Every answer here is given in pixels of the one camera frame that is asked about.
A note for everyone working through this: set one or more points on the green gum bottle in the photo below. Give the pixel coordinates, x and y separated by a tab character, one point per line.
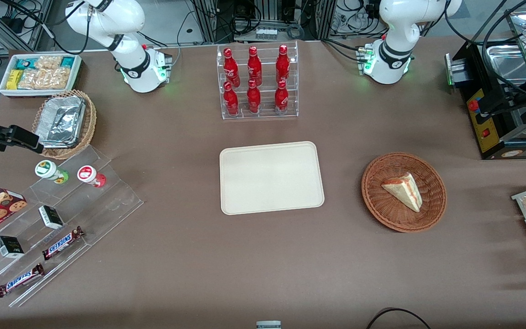
49	170

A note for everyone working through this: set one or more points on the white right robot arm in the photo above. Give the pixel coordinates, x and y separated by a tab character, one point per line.
140	68

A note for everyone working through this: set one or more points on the aluminium foil tray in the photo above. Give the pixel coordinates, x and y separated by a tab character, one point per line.
60	121

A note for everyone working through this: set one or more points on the red gum bottle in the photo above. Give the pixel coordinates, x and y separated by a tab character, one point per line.
89	175

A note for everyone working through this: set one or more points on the beige plastic tray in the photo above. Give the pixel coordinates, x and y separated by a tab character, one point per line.
271	178

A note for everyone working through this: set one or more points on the black sealing machine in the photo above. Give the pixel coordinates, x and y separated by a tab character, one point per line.
477	123

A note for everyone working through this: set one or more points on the yellow snack pack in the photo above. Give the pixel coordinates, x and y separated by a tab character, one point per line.
14	80

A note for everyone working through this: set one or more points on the clear cracker bag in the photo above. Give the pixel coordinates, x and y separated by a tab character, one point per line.
46	75

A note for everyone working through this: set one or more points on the teal snack pack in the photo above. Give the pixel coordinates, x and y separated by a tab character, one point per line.
67	61
26	62

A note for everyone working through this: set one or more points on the light wicker basket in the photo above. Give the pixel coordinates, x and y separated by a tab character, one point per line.
90	123

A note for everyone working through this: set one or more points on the white plastic snack bin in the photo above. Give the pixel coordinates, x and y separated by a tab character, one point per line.
76	77

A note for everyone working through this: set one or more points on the small black box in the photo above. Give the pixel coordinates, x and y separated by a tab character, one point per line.
9	246
51	217

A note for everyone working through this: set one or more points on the triangular wrapped sandwich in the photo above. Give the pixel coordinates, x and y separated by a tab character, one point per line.
404	191

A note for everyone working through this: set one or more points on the clear acrylic stepped display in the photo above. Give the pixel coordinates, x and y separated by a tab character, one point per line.
107	201

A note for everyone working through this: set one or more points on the Snickers chocolate bar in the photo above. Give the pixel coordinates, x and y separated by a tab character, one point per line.
20	280
62	243

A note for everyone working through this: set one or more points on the round brown wicker basket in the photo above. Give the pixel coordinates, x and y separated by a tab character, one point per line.
384	208

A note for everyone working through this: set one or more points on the red cola bottle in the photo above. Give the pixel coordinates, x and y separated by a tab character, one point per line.
282	65
254	99
254	67
281	99
231	101
231	68

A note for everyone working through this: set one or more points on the clear acrylic bottle rack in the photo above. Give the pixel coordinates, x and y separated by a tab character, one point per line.
265	98

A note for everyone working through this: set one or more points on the white power strip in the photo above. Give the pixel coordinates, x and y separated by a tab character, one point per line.
266	33

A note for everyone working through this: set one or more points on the small white grey object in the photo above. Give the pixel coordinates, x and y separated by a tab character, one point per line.
268	325

